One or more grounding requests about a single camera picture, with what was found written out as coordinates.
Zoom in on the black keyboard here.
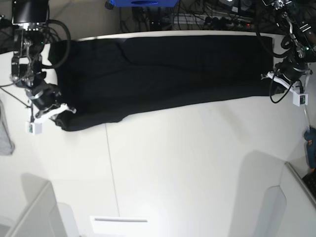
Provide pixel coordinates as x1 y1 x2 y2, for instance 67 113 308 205
303 171 316 198

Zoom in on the white camera box gripper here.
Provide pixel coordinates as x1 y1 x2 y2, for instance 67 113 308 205
292 92 309 107
26 121 42 135

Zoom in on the white label plate with slot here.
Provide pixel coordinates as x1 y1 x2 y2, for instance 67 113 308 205
90 216 149 235

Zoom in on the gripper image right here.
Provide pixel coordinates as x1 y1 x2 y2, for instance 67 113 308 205
261 58 309 95

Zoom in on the grey cloth at left edge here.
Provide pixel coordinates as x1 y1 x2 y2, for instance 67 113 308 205
0 102 15 156

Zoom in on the white camera box right gripper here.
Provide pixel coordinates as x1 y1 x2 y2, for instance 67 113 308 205
26 121 42 135

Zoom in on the blue plastic box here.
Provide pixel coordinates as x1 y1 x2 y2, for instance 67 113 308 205
109 0 178 7

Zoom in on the grey partition panel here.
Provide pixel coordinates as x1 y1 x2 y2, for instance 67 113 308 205
285 162 316 215
0 181 67 237

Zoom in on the white camera box left gripper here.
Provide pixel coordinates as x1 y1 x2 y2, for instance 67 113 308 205
292 92 309 107

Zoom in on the grey partition panel right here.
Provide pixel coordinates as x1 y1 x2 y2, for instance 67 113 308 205
285 162 316 215

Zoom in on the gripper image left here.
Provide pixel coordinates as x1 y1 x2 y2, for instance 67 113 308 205
26 82 77 128

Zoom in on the blue glue gun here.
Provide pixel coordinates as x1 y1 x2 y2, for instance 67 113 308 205
300 106 316 171

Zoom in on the grey partition panel left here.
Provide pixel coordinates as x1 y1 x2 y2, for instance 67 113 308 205
0 181 67 237

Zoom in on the black T-shirt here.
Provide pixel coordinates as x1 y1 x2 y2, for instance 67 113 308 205
56 35 273 131

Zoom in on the power strip with plugs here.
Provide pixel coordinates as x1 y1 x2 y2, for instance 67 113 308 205
204 16 251 28

